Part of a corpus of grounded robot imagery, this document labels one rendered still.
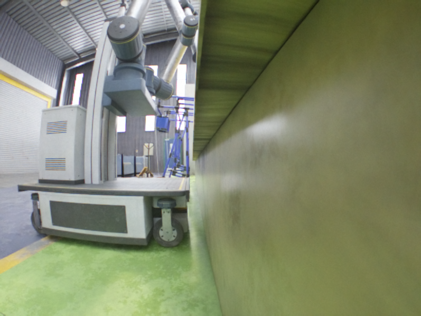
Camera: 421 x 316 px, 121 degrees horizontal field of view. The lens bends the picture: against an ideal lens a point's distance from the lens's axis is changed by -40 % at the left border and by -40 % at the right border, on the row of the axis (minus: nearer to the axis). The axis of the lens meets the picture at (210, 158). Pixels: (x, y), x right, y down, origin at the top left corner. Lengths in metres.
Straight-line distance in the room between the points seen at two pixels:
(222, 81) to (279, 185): 0.14
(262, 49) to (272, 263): 0.20
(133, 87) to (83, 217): 0.82
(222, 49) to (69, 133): 1.36
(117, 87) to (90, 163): 0.56
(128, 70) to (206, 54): 1.22
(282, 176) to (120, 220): 1.00
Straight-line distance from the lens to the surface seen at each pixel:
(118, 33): 1.22
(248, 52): 0.19
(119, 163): 7.12
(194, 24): 1.40
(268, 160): 0.20
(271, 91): 0.20
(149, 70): 1.89
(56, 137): 1.55
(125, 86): 1.31
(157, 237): 1.18
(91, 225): 1.19
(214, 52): 0.19
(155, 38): 14.28
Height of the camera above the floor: 0.48
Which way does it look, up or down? 2 degrees up
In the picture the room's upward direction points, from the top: 1 degrees counter-clockwise
